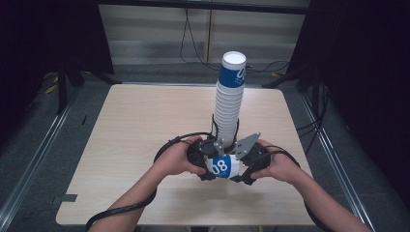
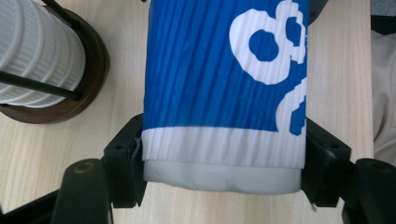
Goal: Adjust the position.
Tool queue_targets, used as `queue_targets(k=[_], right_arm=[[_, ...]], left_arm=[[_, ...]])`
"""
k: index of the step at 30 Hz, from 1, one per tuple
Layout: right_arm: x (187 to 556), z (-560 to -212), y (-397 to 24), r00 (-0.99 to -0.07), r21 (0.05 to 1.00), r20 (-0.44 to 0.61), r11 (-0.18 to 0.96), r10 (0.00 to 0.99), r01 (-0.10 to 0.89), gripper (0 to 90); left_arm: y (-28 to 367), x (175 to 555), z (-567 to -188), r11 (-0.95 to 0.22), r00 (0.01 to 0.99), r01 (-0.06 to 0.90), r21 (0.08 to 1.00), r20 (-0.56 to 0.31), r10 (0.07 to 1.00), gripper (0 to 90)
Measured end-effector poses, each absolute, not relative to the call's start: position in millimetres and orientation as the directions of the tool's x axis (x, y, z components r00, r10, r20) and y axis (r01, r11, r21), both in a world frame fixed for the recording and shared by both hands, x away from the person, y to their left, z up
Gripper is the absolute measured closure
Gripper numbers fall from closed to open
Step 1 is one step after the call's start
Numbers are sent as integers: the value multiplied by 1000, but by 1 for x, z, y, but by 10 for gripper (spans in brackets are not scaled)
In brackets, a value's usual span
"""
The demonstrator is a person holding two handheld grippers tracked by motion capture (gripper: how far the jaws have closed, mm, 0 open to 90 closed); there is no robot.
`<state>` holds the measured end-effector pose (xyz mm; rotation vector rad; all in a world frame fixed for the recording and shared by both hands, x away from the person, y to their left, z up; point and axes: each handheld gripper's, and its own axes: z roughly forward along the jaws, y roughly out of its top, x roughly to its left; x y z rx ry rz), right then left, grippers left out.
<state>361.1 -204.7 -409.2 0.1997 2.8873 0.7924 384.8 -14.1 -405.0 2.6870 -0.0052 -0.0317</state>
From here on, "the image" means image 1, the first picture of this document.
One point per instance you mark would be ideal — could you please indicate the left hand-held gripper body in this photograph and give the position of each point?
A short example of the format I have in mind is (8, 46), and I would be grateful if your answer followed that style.
(198, 156)

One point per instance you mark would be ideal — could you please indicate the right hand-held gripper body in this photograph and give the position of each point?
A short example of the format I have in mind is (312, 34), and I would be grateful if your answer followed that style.
(254, 154)

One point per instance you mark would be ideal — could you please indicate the blue label paper cup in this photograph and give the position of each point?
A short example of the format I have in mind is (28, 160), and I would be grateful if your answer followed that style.
(222, 167)

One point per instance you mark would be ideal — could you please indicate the stack of white paper cups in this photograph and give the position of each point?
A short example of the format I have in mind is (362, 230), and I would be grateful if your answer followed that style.
(230, 106)

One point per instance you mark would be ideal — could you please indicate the person's left hand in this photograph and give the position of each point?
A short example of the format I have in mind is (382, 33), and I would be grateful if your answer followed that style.
(175, 158)

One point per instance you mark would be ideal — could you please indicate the person's right hand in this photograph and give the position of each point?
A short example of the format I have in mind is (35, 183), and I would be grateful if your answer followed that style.
(280, 164)

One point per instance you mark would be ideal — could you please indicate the black metal stand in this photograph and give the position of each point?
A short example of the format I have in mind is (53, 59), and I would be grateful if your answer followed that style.
(63, 90)
(309, 80)

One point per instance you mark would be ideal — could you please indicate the grey tape strip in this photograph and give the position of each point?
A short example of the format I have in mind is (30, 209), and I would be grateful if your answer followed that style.
(67, 197)

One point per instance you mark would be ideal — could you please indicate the dark curtain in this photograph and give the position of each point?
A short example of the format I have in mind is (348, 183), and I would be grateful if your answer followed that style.
(38, 48)
(370, 80)

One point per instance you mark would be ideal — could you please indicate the black overhead bar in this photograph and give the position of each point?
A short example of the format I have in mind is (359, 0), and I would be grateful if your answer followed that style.
(206, 5)

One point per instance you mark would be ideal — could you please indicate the yellow floor tape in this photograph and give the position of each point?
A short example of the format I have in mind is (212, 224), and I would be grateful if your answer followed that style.
(51, 89)

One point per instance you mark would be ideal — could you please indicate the metal floor rail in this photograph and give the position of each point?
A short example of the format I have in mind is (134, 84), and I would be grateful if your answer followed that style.
(338, 154)
(35, 154)

